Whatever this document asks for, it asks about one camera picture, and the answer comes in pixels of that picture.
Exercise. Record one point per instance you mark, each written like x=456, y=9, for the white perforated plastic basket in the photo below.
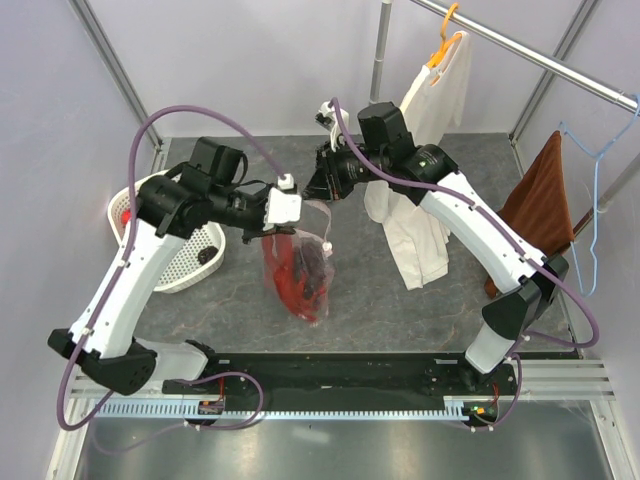
x=200, y=265

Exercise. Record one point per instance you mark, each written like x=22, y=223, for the metal clothes rack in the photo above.
x=554, y=66

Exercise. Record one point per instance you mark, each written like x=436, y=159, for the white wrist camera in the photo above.
x=326, y=117
x=283, y=204

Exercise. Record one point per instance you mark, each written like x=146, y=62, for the orange clothes hanger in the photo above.
x=437, y=57

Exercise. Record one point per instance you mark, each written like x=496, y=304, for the dark chocolate piece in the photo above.
x=207, y=254

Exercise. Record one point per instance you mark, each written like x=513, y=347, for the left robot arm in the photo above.
x=101, y=342

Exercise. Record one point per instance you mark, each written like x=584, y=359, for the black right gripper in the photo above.
x=319, y=187

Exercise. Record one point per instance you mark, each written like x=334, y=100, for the slotted cable duct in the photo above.
x=197, y=410

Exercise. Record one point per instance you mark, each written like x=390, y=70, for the white t-shirt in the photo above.
x=435, y=101

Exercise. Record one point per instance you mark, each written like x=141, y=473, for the clear zip top bag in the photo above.
x=300, y=265

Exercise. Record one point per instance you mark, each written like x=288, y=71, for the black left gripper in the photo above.
x=259, y=231

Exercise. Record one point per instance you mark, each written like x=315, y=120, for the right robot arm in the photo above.
x=527, y=279

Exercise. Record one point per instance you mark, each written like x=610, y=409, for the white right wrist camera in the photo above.
x=326, y=117

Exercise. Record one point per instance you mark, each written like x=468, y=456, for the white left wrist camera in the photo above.
x=283, y=204

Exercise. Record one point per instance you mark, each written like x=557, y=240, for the brown towel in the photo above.
x=537, y=208

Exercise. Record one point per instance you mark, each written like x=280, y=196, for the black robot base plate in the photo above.
x=358, y=381

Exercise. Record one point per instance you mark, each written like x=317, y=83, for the red apple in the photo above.
x=125, y=217

